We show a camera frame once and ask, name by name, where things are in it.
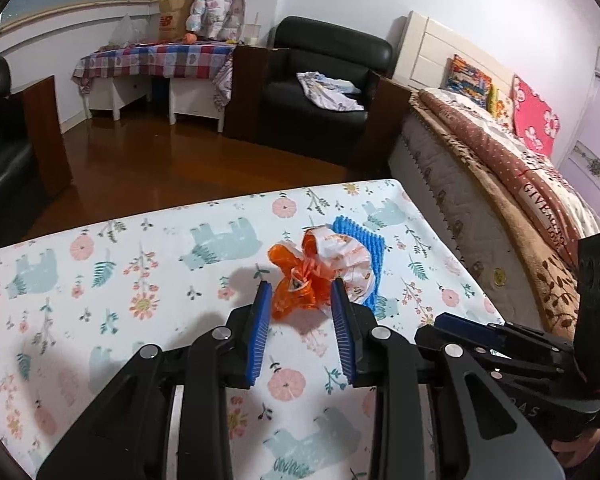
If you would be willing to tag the colourful striped pillow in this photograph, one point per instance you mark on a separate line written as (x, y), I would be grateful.
(467, 80)

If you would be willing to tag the clear plastic bag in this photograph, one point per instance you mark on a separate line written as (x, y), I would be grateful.
(127, 32)

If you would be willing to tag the white floral padded jacket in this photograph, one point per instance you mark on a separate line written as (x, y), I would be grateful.
(215, 5)

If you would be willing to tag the white orange plastic bag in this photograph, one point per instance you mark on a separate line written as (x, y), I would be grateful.
(350, 260)

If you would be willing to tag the pale printed cloth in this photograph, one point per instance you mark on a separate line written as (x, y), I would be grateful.
(330, 92)

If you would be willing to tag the brown dotted blanket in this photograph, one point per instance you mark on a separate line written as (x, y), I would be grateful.
(510, 160)

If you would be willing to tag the yellow green pillow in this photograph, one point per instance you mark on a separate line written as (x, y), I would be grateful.
(500, 105)

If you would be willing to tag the blue chenille cloth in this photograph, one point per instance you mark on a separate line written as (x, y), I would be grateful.
(375, 245)

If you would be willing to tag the black leather wood-sided armchair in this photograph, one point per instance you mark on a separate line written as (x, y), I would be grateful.
(0, 125)
(310, 120)

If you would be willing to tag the side table with checkered cloth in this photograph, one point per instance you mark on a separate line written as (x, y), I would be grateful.
(145, 60)

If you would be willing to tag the pale floral wardrobe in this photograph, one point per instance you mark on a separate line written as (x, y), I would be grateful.
(595, 135)

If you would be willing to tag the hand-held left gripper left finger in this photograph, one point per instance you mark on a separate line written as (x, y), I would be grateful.
(260, 330)

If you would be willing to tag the quilted grey mattress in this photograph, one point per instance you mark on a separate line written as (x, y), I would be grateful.
(450, 200)

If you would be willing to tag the white wooden table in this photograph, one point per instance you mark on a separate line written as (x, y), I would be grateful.
(195, 95)

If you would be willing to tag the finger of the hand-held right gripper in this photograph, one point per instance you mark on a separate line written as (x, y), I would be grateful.
(472, 327)
(520, 367)

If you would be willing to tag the bed with brown blanket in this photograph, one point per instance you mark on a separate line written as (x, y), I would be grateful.
(530, 255)

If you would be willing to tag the cardboard box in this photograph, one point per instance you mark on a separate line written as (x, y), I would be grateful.
(172, 20)

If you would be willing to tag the cream wooden headboard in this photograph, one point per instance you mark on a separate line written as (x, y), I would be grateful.
(430, 55)

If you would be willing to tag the pink floral pillow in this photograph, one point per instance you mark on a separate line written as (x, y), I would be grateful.
(535, 115)

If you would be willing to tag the floral bear-print tablecloth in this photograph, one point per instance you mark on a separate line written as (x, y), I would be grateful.
(130, 280)

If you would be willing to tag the orange fruit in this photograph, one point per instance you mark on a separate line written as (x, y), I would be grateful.
(189, 39)

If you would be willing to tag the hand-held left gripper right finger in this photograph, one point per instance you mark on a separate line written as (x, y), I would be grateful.
(342, 330)

